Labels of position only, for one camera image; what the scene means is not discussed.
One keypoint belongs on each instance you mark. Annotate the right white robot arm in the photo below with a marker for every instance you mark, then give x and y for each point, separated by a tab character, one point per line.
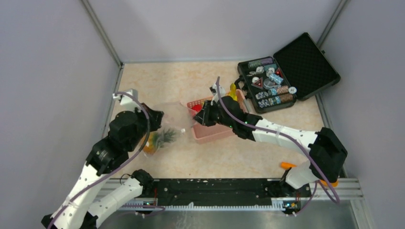
324	151

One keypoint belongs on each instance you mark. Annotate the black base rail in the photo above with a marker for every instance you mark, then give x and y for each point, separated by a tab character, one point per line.
226	194

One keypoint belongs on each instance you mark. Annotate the red apple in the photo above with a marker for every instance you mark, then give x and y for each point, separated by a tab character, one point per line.
197	108

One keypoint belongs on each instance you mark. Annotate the pink plastic basket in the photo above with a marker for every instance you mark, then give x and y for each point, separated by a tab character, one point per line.
203	134

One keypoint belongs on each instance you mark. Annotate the yellow banana bunch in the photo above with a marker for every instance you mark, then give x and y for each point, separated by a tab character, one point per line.
232	92

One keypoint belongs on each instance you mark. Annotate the orange carrot toy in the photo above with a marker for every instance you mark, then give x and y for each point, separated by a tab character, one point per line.
288	165

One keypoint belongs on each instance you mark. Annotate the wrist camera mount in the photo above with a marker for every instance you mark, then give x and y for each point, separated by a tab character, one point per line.
125	99
217	91

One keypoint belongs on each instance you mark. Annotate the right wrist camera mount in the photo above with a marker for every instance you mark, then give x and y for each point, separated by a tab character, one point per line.
217	91

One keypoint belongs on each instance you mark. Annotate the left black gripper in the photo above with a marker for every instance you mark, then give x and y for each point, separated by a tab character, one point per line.
156	118

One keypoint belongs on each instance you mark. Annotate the orange toy pineapple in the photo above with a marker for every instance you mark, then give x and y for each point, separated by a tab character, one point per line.
159	139

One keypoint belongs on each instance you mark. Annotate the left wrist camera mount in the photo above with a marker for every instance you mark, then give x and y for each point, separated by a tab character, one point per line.
125	99

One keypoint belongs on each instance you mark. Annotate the clear zip top bag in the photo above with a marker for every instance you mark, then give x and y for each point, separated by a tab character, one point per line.
176	115

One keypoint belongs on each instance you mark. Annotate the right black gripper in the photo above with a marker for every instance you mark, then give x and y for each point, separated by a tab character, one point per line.
204	116

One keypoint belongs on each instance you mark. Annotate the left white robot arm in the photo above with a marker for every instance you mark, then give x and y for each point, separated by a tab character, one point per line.
80	211

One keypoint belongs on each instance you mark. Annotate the black poker chip case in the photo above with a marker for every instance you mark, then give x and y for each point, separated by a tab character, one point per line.
296	72

